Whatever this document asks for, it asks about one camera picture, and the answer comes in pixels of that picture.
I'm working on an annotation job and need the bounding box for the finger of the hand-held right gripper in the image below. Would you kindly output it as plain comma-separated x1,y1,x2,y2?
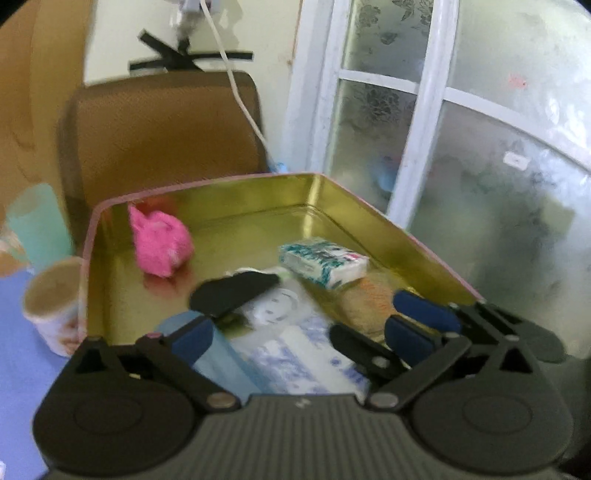
330,323,410,387
392,290,527,343

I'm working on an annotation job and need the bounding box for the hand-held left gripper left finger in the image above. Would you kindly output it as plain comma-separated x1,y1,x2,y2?
68,316,242,412

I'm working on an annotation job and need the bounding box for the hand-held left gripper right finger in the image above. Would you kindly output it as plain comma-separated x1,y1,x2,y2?
367,316,539,410

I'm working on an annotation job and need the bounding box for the orange scrub pad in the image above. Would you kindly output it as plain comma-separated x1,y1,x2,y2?
341,272,399,343

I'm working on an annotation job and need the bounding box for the large white tissue pack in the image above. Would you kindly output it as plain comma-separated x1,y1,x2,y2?
222,268,371,398

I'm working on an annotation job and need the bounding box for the pink fluffy cloth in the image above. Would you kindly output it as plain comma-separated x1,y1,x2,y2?
128,205,195,278

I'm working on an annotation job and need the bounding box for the green-white small tissue packet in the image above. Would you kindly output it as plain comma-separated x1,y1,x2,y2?
278,237,370,291

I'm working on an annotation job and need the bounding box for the gold metal tin box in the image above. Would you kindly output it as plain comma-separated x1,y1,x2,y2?
83,173,485,398

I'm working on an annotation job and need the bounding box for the paper cup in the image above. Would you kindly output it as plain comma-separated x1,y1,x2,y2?
22,256,88,358

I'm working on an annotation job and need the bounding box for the teal plastic cup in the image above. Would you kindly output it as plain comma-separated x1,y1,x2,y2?
4,183,75,273

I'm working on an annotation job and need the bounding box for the wood-pattern board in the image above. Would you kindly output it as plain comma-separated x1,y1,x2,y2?
0,0,99,188

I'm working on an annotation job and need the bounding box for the white window frame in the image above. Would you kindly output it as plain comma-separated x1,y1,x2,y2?
281,0,591,352

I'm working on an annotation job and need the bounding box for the white cable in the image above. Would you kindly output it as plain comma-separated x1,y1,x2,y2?
198,0,279,168

